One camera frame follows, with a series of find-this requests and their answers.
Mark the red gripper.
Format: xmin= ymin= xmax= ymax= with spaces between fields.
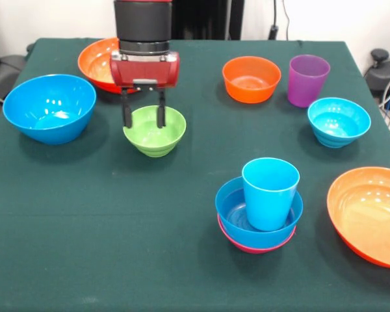
xmin=109 ymin=50 xmax=181 ymax=129

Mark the green ribbed bowl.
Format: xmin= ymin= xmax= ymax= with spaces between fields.
xmin=122 ymin=105 xmax=187 ymax=159

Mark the medium blue bowl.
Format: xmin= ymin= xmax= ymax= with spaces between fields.
xmin=214 ymin=176 xmax=304 ymax=250

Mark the blue cup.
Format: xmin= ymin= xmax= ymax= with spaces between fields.
xmin=241 ymin=157 xmax=301 ymax=232

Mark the pink bowl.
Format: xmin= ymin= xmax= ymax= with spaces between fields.
xmin=217 ymin=214 xmax=297 ymax=255

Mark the purple cup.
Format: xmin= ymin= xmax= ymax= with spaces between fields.
xmin=287 ymin=54 xmax=332 ymax=109

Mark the large orange bowl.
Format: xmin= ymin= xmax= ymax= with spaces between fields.
xmin=326 ymin=166 xmax=390 ymax=270
xmin=77 ymin=37 xmax=140 ymax=95

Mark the large blue bowl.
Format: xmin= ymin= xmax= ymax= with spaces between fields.
xmin=2 ymin=73 xmax=98 ymax=146

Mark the small orange bowl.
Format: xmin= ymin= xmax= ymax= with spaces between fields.
xmin=222 ymin=56 xmax=282 ymax=104

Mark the dark green tablecloth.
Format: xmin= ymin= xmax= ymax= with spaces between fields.
xmin=0 ymin=38 xmax=390 ymax=312

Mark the light blue ribbed bowl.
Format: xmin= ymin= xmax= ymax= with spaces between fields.
xmin=307 ymin=97 xmax=372 ymax=149

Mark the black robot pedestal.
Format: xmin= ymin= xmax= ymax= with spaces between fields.
xmin=170 ymin=0 xmax=244 ymax=41

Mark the black cable with plug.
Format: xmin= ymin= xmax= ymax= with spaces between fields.
xmin=268 ymin=0 xmax=292 ymax=40

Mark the dark grey pedestal foot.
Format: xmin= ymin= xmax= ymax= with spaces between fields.
xmin=363 ymin=48 xmax=390 ymax=100

